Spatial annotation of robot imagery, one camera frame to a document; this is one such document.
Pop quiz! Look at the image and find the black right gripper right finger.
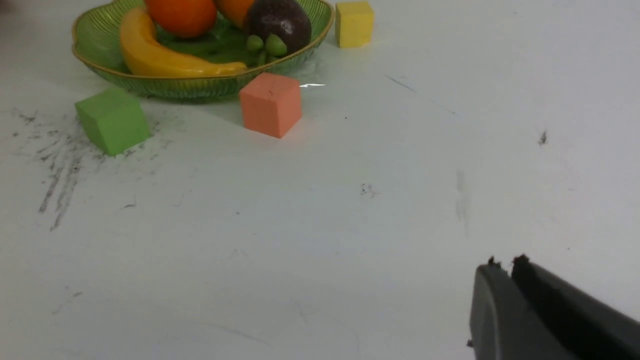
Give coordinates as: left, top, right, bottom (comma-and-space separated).
510, 254, 640, 360

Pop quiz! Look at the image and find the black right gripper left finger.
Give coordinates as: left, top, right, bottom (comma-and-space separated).
467, 256, 577, 360

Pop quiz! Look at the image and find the dark purple mangosteen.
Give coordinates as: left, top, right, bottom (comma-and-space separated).
242, 0, 313, 67

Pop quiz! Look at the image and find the orange mango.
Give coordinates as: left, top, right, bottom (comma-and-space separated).
214, 0, 255, 29

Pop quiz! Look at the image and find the orange persimmon with leaves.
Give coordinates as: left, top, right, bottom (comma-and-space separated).
144, 0, 218, 39

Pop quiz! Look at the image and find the yellow banana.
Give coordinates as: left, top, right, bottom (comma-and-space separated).
119, 7, 249, 79

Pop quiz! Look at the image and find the salmon pink foam cube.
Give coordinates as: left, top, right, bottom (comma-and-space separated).
238, 72, 302, 139

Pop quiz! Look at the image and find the yellow foam cube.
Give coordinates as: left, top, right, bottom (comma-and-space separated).
334, 0, 375, 49

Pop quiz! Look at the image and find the green foam cube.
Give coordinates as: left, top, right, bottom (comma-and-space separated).
74, 88, 151, 157

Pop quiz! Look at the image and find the green glass leaf plate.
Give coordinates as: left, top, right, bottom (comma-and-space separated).
71, 0, 336, 102

